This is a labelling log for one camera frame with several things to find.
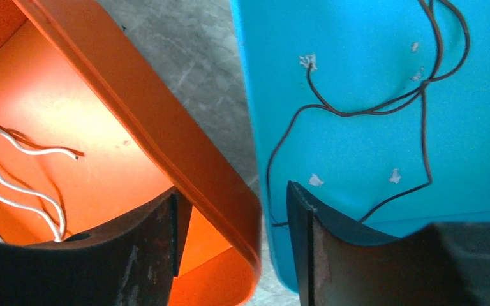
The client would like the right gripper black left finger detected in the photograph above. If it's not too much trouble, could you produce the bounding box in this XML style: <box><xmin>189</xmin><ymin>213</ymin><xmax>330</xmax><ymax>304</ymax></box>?
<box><xmin>0</xmin><ymin>188</ymin><xmax>192</xmax><ymax>305</ymax></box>

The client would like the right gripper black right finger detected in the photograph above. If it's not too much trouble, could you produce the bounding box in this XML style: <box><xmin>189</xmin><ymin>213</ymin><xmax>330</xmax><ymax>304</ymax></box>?
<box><xmin>286</xmin><ymin>182</ymin><xmax>490</xmax><ymax>305</ymax></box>

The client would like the white thin cable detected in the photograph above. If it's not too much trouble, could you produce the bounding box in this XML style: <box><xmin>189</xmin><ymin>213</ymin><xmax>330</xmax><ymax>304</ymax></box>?
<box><xmin>0</xmin><ymin>122</ymin><xmax>85</xmax><ymax>244</ymax></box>

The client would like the black thin cable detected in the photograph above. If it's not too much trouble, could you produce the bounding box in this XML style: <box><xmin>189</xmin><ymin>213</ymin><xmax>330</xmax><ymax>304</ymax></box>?
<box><xmin>266</xmin><ymin>0</ymin><xmax>471</xmax><ymax>228</ymax></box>

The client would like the orange square bin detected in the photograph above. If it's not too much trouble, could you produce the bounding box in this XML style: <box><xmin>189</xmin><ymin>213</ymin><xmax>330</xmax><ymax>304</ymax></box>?
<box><xmin>0</xmin><ymin>1</ymin><xmax>261</xmax><ymax>305</ymax></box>

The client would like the teal square bin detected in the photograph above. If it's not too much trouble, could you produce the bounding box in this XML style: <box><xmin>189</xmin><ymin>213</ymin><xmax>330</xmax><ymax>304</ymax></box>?
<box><xmin>231</xmin><ymin>1</ymin><xmax>490</xmax><ymax>291</ymax></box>

